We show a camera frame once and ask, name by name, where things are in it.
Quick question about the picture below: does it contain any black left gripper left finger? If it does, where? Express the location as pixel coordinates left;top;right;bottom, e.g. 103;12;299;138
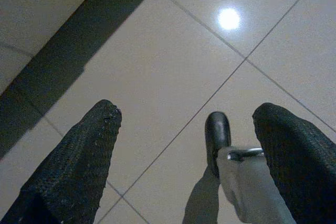
0;99;122;224

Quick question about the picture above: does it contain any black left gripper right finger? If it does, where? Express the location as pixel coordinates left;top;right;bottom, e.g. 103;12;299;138
252;102;336;224

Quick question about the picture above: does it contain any robot grey left leg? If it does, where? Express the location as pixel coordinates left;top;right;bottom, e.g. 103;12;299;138
216;146;297;224

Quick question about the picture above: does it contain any robot black left foot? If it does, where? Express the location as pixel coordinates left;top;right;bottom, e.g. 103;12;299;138
204;111;232;177

